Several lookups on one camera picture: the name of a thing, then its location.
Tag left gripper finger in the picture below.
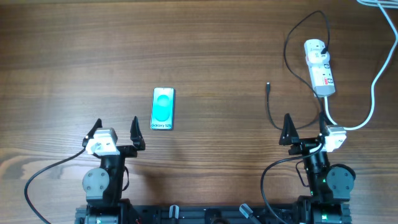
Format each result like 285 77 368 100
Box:
82 118 103 147
130 116 146 151

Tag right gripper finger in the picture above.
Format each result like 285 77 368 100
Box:
319 112 330 136
279 113 300 146

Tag turquoise screen smartphone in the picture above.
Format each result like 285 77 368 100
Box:
150 87 175 130

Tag black USB charging cable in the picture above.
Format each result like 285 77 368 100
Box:
266 10 331 131

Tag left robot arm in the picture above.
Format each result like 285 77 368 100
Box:
75 117 146 224

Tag white USB charger plug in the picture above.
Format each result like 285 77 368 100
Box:
305 50 330 67

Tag white power strip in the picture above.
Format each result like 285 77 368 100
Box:
304 39 336 98

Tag black left camera cable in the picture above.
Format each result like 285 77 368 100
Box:
24 147 87 224

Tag black camera cable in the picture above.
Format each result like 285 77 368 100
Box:
260 143 325 224
24 147 87 224

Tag black right camera cable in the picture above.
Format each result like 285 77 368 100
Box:
260 143 325 224

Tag white power strip cord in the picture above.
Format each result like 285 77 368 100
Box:
323 0 398 131

